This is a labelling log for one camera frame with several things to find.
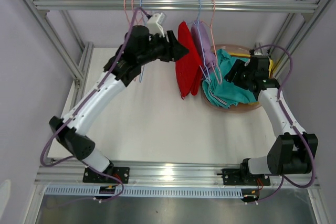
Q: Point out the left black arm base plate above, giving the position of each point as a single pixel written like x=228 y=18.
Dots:
x=121 y=173

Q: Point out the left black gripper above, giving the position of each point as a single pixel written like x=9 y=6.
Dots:
x=174 y=51

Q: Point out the purple trousers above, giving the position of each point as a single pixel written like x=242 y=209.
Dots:
x=203 y=46

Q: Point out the pink hanger of yellow trousers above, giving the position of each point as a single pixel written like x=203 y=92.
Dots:
x=126 y=13

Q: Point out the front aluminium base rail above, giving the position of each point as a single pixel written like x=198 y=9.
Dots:
x=148 y=174

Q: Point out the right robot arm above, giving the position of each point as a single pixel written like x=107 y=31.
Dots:
x=294 y=149

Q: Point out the aluminium hanging rail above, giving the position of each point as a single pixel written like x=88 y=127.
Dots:
x=181 y=5

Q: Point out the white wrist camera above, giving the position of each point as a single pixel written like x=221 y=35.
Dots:
x=254 y=52
x=155 y=22

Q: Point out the blue hanger of teal trousers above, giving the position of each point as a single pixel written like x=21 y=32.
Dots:
x=142 y=38

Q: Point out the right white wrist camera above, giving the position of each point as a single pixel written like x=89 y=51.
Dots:
x=254 y=52

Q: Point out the blue hanger of red trousers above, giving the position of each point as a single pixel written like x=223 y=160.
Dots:
x=207 y=75

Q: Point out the pink translucent plastic basket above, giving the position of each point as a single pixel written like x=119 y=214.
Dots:
x=239 y=52

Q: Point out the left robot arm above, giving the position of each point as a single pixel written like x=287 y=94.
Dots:
x=139 y=48

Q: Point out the red trousers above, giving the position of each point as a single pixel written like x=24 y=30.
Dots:
x=188 y=68

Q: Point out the white slotted cable duct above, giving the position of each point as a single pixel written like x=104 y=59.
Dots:
x=137 y=191

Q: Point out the yellow trousers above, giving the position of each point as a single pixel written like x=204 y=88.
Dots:
x=270 y=64

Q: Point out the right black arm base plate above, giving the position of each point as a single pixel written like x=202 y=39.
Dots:
x=236 y=177

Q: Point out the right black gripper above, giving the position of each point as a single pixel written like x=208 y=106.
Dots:
x=238 y=67

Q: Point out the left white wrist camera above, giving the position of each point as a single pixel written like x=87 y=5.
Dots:
x=155 y=22

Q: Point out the teal trousers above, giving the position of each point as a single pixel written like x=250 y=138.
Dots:
x=225 y=94

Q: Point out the empty pink hanger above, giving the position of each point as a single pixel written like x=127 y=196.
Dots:
x=216 y=68

